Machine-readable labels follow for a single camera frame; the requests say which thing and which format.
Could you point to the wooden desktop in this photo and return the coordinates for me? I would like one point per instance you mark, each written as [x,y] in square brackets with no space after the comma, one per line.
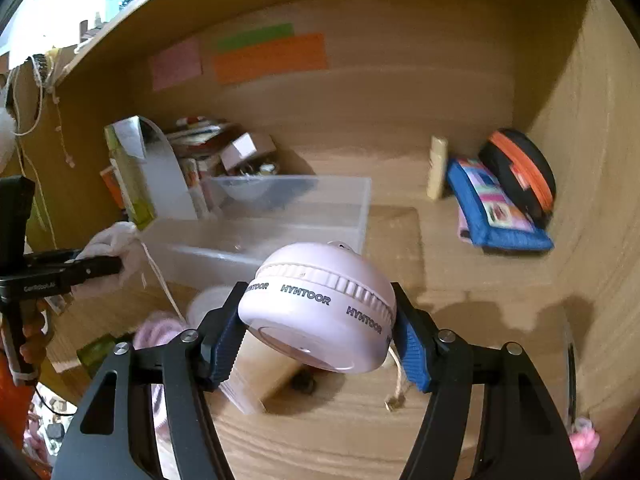
[475,310]

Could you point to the green sticky note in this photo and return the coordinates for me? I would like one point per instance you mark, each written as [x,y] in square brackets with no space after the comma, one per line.
[255,37]

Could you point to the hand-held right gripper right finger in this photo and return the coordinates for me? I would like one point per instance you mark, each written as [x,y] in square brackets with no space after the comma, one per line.
[411,355]

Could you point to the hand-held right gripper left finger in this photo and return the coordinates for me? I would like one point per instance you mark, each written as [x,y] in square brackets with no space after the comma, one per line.
[225,347]

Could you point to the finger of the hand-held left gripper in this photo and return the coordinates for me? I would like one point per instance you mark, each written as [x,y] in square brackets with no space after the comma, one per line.
[95,270]
[55,256]

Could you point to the green white tube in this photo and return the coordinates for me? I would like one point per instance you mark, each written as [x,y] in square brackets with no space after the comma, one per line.
[97,350]

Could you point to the blue patterned pouch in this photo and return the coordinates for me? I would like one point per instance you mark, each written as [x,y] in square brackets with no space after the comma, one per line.
[492,210]

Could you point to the stack of paper packets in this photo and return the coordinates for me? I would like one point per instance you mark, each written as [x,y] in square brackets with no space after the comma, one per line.
[197,135]

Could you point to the clear plastic bin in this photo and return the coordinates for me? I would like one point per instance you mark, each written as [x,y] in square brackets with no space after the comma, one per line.
[280,220]

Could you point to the person's left hand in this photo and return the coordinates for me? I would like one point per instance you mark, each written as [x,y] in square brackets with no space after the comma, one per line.
[34,355]

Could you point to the pink sticky note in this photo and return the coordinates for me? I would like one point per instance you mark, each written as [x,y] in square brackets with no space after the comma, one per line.
[175,64]

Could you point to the pink fluffy object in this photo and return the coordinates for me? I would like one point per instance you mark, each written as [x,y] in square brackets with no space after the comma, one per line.
[585,442]

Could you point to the pink round device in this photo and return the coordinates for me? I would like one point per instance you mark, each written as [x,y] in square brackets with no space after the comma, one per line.
[310,300]

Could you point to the white round container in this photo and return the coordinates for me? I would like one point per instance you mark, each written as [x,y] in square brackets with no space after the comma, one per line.
[207,305]

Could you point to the zip bag with white cloth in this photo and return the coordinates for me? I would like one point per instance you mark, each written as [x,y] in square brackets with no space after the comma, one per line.
[112,245]

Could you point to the person's left forearm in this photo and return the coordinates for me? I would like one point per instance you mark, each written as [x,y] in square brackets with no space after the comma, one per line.
[10,410]

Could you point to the orange sticky note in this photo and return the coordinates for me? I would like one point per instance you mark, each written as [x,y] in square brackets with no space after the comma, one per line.
[270,60]

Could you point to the small white box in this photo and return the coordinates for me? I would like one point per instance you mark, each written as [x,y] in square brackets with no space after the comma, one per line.
[247,150]

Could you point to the green carton box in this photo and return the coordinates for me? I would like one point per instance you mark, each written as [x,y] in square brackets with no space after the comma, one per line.
[127,185]

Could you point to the black orange zip case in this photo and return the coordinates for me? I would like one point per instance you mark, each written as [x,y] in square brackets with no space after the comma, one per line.
[520,170]

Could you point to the orange packet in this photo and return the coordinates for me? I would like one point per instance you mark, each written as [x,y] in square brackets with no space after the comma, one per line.
[111,187]

